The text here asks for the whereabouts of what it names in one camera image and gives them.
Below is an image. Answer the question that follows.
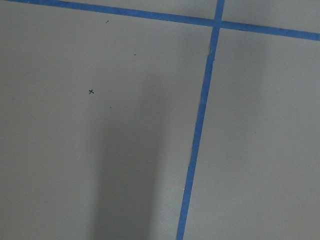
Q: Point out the crossing blue tape strip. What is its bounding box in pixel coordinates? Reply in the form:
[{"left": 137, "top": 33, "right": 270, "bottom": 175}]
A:
[{"left": 18, "top": 0, "right": 320, "bottom": 42}]

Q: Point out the long blue tape strip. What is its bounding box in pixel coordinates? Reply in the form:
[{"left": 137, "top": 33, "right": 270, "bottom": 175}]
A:
[{"left": 175, "top": 0, "right": 225, "bottom": 240}]

